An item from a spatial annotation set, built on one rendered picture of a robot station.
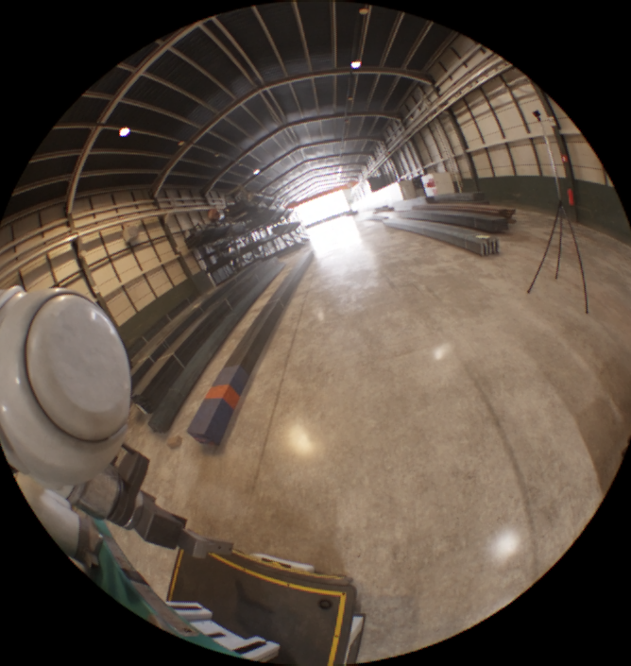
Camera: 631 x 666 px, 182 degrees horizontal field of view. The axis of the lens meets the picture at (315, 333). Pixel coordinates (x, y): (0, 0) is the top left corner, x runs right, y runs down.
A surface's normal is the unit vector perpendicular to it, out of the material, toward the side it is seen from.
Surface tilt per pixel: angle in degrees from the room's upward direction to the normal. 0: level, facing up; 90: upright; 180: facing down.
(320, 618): 0
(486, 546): 0
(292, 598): 0
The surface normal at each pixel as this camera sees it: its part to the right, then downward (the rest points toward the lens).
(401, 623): -0.37, -0.79
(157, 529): 0.92, -0.25
